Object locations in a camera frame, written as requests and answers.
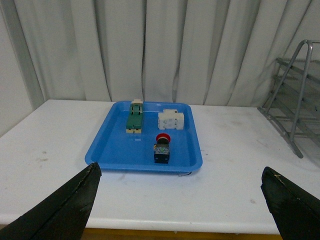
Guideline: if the grey metal mesh rack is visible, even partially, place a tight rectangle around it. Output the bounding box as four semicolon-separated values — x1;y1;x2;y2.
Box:
258;39;320;159

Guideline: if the blue plastic tray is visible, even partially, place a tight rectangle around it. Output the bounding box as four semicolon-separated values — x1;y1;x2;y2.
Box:
84;101;203;174

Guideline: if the red emergency stop button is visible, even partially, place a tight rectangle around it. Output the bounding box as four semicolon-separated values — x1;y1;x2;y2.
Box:
153;133;171;164

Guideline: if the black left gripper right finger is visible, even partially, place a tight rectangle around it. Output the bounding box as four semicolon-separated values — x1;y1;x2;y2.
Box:
261;166;320;240

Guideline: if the white curtain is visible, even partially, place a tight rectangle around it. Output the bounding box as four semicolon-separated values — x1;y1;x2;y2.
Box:
0;0;320;108

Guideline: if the white circuit breaker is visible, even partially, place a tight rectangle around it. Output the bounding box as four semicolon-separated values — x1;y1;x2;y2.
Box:
158;109;185;130

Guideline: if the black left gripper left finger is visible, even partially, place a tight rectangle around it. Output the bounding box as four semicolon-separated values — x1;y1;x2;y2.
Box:
0;162;102;240

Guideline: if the green knife switch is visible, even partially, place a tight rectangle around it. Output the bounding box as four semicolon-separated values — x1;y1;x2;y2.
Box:
125;99;144;134

